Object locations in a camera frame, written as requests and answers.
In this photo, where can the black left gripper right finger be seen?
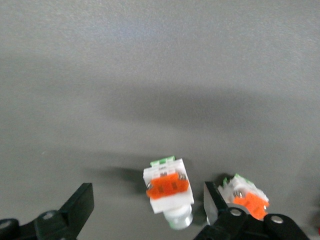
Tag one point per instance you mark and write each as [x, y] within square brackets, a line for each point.
[230, 225]

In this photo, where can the white orange switch block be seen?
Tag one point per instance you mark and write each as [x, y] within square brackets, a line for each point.
[167, 190]

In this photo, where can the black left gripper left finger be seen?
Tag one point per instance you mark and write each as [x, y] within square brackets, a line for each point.
[62, 220]

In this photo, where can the white orange switch left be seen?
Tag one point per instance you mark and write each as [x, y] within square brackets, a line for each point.
[250, 198]

